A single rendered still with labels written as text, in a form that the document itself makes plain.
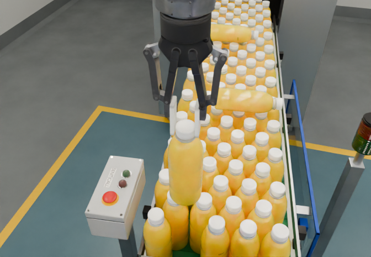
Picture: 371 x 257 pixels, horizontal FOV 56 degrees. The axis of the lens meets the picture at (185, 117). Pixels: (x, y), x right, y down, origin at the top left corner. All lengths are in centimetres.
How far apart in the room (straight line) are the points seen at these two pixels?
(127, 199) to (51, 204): 153
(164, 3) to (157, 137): 224
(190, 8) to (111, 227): 63
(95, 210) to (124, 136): 185
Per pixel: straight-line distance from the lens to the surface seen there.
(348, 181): 113
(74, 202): 238
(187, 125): 65
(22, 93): 346
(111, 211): 90
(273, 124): 113
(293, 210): 108
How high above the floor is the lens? 182
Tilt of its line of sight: 40 degrees down
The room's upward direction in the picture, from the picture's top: straight up
